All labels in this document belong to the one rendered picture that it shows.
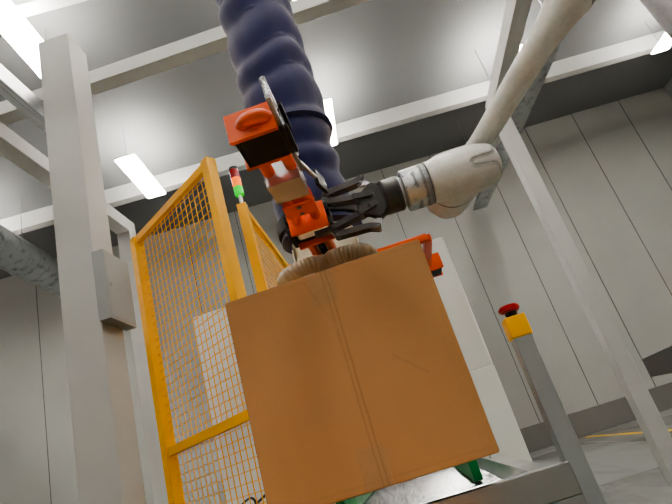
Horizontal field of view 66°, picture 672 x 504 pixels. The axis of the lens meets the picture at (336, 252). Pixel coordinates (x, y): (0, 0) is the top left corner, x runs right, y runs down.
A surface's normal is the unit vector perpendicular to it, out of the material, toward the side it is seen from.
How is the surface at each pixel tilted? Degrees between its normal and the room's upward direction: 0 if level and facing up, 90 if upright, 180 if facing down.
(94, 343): 90
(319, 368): 89
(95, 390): 90
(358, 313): 89
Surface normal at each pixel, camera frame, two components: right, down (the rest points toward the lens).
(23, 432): -0.07, -0.36
